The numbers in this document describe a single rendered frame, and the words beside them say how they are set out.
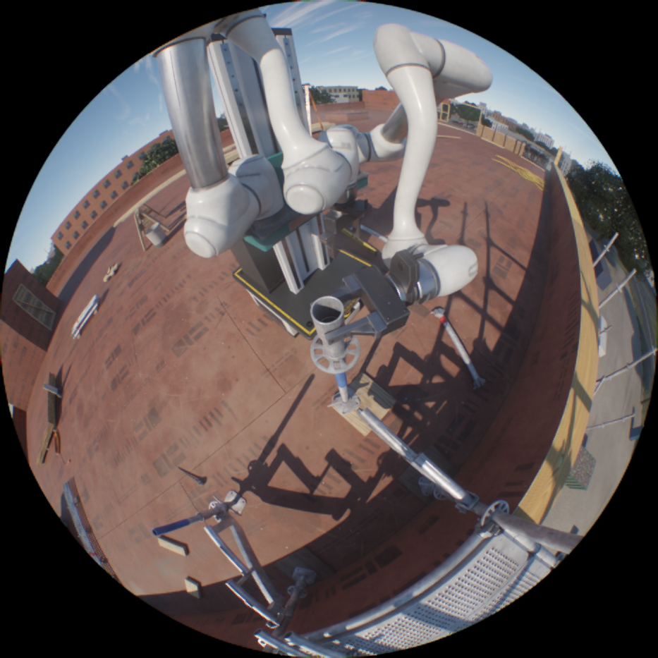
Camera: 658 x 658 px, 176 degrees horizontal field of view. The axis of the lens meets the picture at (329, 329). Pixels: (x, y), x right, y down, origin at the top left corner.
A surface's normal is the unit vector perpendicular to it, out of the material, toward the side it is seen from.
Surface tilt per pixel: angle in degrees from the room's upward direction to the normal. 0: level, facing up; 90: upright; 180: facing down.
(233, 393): 0
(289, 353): 0
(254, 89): 90
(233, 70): 90
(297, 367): 0
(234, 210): 96
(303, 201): 98
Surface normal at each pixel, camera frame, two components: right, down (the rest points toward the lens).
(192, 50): 0.79, 0.58
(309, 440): -0.11, -0.46
